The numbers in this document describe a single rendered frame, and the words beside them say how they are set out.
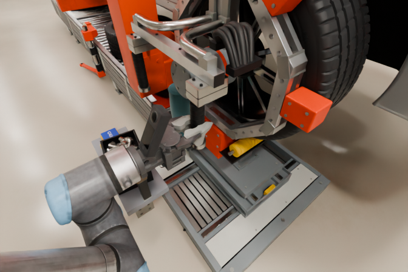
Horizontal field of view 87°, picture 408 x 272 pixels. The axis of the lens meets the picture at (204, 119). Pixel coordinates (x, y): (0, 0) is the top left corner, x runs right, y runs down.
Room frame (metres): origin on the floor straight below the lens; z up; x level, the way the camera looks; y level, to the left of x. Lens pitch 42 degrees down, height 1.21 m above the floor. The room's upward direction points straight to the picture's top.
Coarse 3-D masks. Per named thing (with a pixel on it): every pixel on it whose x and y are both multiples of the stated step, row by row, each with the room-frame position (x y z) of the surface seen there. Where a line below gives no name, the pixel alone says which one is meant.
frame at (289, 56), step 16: (192, 0) 0.80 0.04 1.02; (256, 0) 0.58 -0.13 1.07; (176, 16) 0.86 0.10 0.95; (256, 16) 0.56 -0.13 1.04; (272, 16) 0.53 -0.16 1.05; (176, 32) 0.87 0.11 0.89; (272, 32) 0.51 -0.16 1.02; (288, 32) 0.53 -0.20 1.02; (272, 48) 0.51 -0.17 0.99; (288, 48) 0.49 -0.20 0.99; (288, 64) 0.46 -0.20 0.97; (304, 64) 0.48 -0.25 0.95; (288, 80) 0.45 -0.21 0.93; (272, 96) 0.48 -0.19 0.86; (208, 112) 0.70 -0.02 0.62; (224, 112) 0.70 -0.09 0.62; (272, 112) 0.47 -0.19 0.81; (224, 128) 0.62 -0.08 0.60; (240, 128) 0.55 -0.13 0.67; (256, 128) 0.50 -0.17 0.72; (272, 128) 0.46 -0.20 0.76
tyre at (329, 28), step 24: (312, 0) 0.54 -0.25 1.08; (336, 0) 0.57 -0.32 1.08; (360, 0) 0.63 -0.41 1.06; (312, 24) 0.53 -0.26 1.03; (336, 24) 0.53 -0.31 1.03; (360, 24) 0.59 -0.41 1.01; (312, 48) 0.51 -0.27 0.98; (336, 48) 0.50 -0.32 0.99; (360, 48) 0.57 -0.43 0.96; (312, 72) 0.49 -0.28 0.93; (336, 72) 0.49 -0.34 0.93; (360, 72) 0.58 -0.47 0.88; (336, 96) 0.52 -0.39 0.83; (240, 120) 0.67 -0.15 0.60
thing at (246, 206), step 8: (192, 152) 0.85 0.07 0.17; (200, 160) 0.79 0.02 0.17; (200, 168) 0.78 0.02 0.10; (208, 168) 0.75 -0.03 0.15; (208, 176) 0.72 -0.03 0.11; (216, 176) 0.70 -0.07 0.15; (280, 176) 0.67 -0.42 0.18; (288, 176) 0.68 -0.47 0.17; (216, 184) 0.67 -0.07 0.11; (224, 184) 0.65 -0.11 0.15; (264, 184) 0.65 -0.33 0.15; (272, 184) 0.65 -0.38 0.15; (280, 184) 0.64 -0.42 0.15; (224, 192) 0.61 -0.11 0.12; (232, 192) 0.60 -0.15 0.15; (256, 192) 0.60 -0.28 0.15; (264, 192) 0.58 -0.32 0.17; (272, 192) 0.60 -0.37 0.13; (232, 200) 0.56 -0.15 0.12; (240, 200) 0.55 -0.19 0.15; (248, 200) 0.54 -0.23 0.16; (256, 200) 0.54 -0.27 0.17; (264, 200) 0.57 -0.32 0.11; (240, 208) 0.51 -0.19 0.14; (248, 208) 0.51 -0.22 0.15; (256, 208) 0.53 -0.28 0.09
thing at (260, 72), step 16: (208, 0) 0.87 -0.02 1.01; (240, 0) 0.76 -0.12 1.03; (240, 16) 0.75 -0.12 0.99; (288, 16) 0.58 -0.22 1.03; (256, 32) 0.68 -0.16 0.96; (256, 48) 0.69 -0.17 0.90; (240, 80) 0.71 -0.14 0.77; (256, 80) 0.68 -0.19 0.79; (272, 80) 0.61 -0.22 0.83; (224, 96) 0.80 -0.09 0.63; (240, 96) 0.71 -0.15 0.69; (256, 96) 0.82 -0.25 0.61; (240, 112) 0.70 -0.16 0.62; (256, 112) 0.68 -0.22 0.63
